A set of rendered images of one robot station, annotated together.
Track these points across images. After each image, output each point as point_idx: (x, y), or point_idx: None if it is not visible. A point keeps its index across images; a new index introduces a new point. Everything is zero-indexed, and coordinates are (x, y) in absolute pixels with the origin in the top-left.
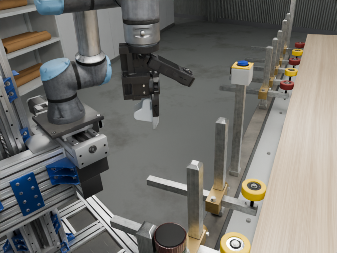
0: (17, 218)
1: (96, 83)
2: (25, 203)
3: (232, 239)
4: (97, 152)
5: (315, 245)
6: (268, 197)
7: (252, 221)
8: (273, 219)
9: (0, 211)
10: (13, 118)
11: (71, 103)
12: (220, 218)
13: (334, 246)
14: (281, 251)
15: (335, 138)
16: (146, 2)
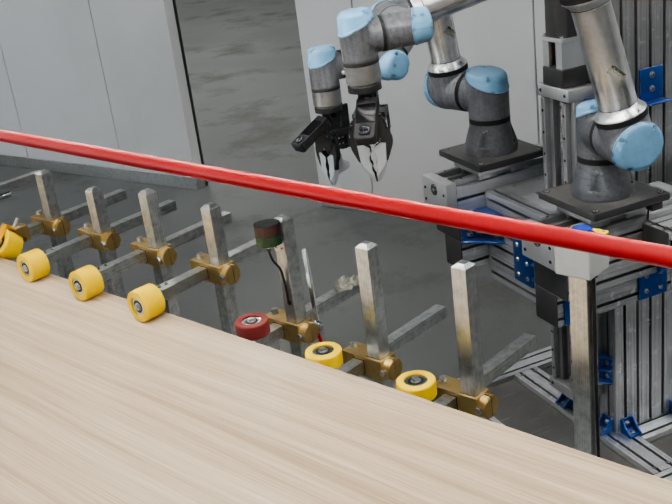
0: (512, 275)
1: (608, 159)
2: (518, 262)
3: (330, 350)
4: (541, 251)
5: (287, 404)
6: (388, 390)
7: None
8: (345, 384)
9: (493, 243)
10: (574, 154)
11: (585, 169)
12: None
13: (277, 417)
14: (295, 379)
15: None
16: (340, 47)
